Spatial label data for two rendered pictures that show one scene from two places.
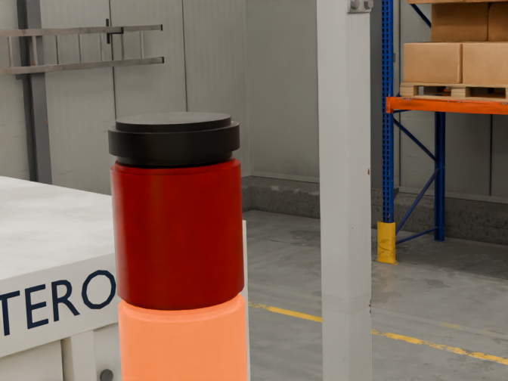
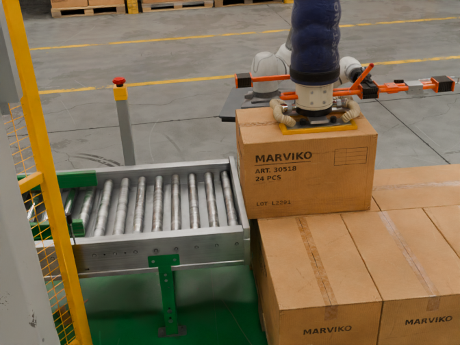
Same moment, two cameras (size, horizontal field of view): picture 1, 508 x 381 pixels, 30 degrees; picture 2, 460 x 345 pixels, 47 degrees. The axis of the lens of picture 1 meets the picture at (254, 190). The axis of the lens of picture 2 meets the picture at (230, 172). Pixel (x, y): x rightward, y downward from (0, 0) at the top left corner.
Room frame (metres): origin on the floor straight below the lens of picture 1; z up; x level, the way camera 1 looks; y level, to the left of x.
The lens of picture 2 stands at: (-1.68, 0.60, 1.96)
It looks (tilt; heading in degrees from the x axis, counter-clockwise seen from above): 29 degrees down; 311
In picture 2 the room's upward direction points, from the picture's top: 2 degrees counter-clockwise
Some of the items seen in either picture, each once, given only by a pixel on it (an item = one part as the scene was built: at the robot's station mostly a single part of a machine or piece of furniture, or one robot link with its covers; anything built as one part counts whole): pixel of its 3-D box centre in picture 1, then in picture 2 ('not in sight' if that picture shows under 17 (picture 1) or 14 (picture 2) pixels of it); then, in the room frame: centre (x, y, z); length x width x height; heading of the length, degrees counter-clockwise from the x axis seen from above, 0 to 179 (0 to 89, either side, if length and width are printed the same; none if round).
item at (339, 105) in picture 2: not in sight; (313, 107); (-0.48, -1.42, 1.01); 0.34 x 0.25 x 0.06; 44
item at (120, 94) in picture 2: not in sight; (131, 168); (0.53, -1.10, 0.50); 0.07 x 0.07 x 1.00; 45
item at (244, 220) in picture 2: not in sight; (238, 192); (-0.23, -1.15, 0.58); 0.70 x 0.03 x 0.06; 135
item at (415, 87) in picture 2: not in sight; (413, 87); (-0.82, -1.74, 1.08); 0.07 x 0.07 x 0.04; 44
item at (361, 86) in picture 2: not in sight; (367, 90); (-0.66, -1.59, 1.08); 0.10 x 0.08 x 0.06; 134
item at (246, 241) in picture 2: not in sight; (239, 210); (-0.23, -1.16, 0.48); 0.70 x 0.03 x 0.15; 135
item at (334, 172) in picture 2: not in sight; (301, 158); (-0.45, -1.38, 0.75); 0.60 x 0.40 x 0.40; 44
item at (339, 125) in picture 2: not in sight; (317, 123); (-0.55, -1.35, 0.97); 0.34 x 0.10 x 0.05; 44
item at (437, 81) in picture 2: not in sight; (442, 84); (-0.92, -1.83, 1.09); 0.08 x 0.07 x 0.05; 44
